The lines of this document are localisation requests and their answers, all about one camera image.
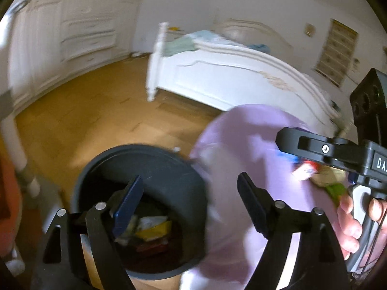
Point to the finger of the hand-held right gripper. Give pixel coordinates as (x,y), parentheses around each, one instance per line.
(314,149)

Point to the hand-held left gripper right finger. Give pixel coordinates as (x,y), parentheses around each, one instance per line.
(252,205)

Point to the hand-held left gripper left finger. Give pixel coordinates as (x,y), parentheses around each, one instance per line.
(128,205)

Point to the red white snack wrapper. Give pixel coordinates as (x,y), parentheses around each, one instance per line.
(305,170)

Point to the beige wrapper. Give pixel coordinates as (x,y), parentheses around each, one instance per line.
(329,176)

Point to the green packet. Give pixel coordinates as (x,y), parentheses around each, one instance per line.
(335,193)

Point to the dark grey trash bin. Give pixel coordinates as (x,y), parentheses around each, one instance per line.
(169,169)

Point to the person's right hand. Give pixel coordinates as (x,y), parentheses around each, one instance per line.
(347,226)

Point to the white crumpled wrapper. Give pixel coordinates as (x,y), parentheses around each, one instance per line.
(151,222)

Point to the red packet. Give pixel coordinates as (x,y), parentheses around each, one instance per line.
(151,247)

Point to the purple cloth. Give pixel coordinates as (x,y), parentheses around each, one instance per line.
(235,145)

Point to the pink grey chair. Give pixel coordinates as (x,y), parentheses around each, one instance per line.
(9,202)

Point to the white grey standing pole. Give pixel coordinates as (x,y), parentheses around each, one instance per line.
(15,145)

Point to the white power strip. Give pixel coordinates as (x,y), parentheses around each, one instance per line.
(139,54)

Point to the light blue cloth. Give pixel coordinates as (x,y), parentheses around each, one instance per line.
(205,35)

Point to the green cloth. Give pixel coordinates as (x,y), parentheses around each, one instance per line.
(178,47)

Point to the white wardrobe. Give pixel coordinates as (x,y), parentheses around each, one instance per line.
(84,30)

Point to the yellow toy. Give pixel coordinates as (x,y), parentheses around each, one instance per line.
(173,28)

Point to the wall poster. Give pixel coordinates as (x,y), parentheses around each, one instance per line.
(335,51)

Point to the white bed frame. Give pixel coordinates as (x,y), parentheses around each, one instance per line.
(229,78)

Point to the wall switch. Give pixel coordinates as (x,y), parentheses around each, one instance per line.
(309,29)

